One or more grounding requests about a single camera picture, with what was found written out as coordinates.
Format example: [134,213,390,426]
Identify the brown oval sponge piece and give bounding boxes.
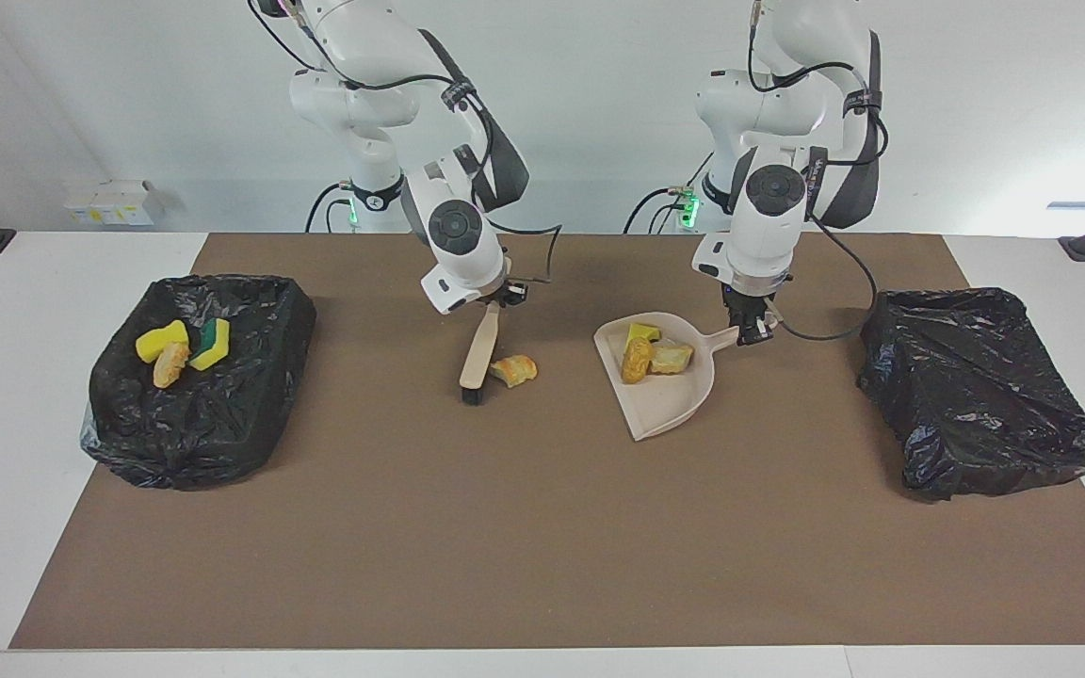
[622,337,656,385]

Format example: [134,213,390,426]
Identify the yellow rectangular sponge piece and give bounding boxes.
[136,320,190,364]

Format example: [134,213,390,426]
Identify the white cardboard box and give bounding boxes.
[65,179,167,227]

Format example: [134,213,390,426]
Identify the beige hand brush black bristles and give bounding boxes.
[460,301,503,407]

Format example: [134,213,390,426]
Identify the notched yellow sponge piece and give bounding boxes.
[188,317,232,371]

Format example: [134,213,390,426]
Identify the black base cable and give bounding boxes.
[305,184,357,234]
[624,155,715,234]

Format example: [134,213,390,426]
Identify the brown table mat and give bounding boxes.
[8,233,1085,651]

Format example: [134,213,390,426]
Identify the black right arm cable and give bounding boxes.
[246,0,564,285]

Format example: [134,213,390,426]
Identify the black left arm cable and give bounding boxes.
[748,0,890,342]

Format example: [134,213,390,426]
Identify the black bag lined bin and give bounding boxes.
[79,273,317,491]
[858,287,1085,502]

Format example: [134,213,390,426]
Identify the beige torn sponge piece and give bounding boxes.
[153,342,192,390]

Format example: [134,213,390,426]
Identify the beige plastic dustpan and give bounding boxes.
[593,312,743,442]

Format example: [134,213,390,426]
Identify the orange striped sponge piece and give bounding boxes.
[490,355,539,389]

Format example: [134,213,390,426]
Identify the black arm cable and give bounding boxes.
[246,0,564,285]
[748,0,890,342]

